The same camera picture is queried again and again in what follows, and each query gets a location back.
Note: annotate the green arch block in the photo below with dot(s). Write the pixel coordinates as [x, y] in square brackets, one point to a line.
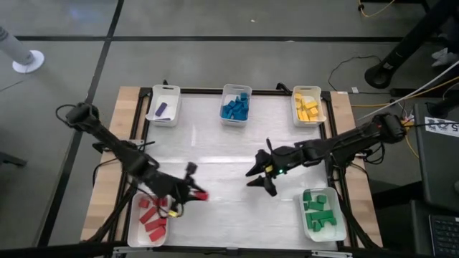
[329, 221]

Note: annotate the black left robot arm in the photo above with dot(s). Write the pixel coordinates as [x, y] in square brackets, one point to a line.
[118, 150]

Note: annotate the yellow rectangular block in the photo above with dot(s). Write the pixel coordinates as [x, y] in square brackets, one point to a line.
[298, 96]
[305, 116]

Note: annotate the black laptop keyboard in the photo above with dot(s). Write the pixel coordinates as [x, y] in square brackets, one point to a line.
[444, 236]

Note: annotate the black table frame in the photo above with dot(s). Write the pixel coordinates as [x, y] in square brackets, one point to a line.
[201, 91]

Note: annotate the white plastic bin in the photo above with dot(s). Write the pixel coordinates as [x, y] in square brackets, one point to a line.
[168, 102]
[315, 93]
[229, 91]
[138, 236]
[328, 234]

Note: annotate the red cube block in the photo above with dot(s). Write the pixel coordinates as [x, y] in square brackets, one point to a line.
[144, 203]

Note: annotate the grey pole white base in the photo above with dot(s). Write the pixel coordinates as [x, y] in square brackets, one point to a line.
[28, 61]

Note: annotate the yellow long block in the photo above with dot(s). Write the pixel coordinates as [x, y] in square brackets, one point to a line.
[311, 105]

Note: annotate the person's shoe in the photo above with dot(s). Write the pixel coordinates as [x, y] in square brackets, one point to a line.
[446, 57]

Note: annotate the small red block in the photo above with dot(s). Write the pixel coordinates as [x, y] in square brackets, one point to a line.
[163, 221]

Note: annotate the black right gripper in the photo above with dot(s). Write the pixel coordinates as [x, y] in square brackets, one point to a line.
[287, 159]

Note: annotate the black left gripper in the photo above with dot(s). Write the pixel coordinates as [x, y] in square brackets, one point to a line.
[168, 186]

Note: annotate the power strip with plugs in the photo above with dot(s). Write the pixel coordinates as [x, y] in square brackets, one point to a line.
[409, 123]

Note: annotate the blue arch block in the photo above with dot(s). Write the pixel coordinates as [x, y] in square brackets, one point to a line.
[236, 115]

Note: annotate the black stand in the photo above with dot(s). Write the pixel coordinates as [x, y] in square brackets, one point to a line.
[412, 39]

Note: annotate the purple long block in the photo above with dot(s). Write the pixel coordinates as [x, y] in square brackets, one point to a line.
[165, 119]

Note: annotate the purple rectangular block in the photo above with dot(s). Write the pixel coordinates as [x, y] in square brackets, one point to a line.
[161, 109]

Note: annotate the white printed sticker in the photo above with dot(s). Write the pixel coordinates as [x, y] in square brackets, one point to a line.
[441, 127]

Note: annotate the green cylinder block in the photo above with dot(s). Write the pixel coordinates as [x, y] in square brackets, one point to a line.
[307, 196]

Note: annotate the black equipment case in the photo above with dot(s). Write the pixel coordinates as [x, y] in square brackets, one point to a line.
[437, 168]

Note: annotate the green rectangular block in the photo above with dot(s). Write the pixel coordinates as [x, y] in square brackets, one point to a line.
[316, 206]

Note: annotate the small white label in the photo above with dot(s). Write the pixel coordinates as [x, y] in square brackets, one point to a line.
[354, 90]

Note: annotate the green cube block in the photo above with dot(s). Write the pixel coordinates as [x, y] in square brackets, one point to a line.
[321, 199]
[317, 226]

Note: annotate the black furniture leg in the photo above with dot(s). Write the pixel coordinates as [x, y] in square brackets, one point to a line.
[10, 159]

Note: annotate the red rectangular block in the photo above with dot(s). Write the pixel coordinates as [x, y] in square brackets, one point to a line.
[157, 234]

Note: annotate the green long block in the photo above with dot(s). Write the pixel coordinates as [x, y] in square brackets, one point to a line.
[308, 220]
[322, 215]

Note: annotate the white rod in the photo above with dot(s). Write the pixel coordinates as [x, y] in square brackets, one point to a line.
[412, 89]

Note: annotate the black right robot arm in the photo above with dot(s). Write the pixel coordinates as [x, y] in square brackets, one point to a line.
[351, 141]

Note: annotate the yellow flat block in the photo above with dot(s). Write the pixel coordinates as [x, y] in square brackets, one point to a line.
[299, 114]

